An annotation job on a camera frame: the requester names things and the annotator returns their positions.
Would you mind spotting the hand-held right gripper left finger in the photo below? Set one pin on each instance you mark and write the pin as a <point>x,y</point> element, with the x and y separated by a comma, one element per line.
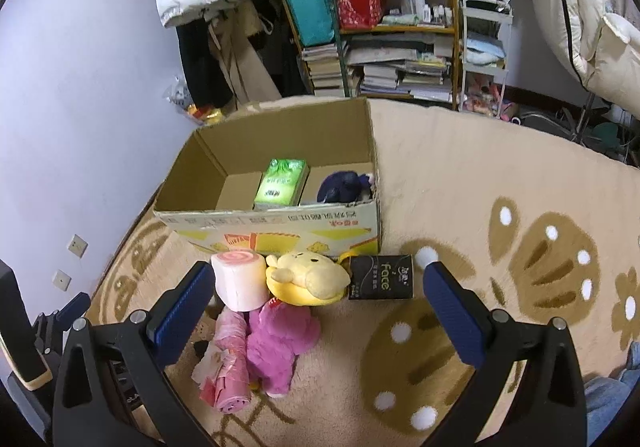
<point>185,307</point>

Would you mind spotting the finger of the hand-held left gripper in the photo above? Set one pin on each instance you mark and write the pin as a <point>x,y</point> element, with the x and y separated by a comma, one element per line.
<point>70,309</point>

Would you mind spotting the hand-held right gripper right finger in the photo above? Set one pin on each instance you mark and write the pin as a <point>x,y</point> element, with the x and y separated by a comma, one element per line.
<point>452,312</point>

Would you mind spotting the pink roll cake plush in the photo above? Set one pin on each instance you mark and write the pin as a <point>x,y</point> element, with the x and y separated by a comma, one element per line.
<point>240,282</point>

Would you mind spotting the pink cloth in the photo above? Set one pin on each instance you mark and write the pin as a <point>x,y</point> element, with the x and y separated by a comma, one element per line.
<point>227,367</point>

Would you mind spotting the black tissue pack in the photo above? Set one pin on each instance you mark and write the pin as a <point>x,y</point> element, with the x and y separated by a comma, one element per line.
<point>380,277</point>

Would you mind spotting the magenta plush toy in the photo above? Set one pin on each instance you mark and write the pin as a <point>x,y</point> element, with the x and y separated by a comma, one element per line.
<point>275,347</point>

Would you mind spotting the yellow cloth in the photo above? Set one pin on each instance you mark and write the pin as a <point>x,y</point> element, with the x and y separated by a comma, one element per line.
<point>305,277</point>

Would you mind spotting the printed cardboard box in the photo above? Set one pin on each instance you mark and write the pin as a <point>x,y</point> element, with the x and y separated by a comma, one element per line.
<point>280,227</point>

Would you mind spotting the beige patterned blanket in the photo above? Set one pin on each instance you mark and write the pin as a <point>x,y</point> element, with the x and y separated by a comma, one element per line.
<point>500,167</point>

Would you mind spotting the green tissue pack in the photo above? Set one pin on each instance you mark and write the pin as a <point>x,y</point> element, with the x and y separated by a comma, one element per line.
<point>280,182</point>

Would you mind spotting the dark blue plush toy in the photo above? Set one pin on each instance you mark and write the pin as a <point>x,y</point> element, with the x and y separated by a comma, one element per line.
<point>340,187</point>

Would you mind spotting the person's blue jeans leg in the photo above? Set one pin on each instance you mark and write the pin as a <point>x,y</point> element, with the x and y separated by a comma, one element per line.
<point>610,407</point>

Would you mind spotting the clear plastic bag of toys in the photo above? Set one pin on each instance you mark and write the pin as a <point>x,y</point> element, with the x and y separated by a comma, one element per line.
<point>180,94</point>

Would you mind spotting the black hanging coat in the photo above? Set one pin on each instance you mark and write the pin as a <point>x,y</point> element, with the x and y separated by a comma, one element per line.
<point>200,62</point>

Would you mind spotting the wide stack of books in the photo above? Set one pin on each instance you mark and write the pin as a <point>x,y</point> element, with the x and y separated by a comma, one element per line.
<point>400,72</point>

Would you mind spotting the beige hanging coat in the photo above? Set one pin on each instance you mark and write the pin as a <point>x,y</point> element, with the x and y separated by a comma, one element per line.
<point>245,62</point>

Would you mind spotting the narrow stack of books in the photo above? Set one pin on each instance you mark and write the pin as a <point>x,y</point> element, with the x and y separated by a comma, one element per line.
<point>322,69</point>

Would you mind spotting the white utility cart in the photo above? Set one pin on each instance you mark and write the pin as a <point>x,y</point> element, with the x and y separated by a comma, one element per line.
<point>504,37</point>

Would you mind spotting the wooden bookshelf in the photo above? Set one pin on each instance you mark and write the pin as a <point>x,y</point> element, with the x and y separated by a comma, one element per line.
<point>390,29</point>

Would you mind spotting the row of small bottles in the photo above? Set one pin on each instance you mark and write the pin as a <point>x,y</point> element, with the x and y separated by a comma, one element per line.
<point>425,9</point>

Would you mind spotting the teal bag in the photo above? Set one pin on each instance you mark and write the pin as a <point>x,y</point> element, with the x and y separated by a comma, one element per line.
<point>310,12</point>

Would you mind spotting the red bag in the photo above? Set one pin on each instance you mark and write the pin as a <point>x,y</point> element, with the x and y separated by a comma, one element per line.
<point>357,2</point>

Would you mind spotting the green pole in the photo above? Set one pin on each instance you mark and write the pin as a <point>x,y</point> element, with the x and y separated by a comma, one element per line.
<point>334,7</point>

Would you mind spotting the cream padded chair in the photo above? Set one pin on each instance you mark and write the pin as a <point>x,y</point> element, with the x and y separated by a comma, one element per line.
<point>590,2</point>

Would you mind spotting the white wall socket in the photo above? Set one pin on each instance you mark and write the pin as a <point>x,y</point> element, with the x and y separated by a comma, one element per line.
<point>61,280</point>
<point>76,245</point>

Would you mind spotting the metal folding frame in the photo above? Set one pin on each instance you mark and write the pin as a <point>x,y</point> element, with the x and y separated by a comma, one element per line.
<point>582,122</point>

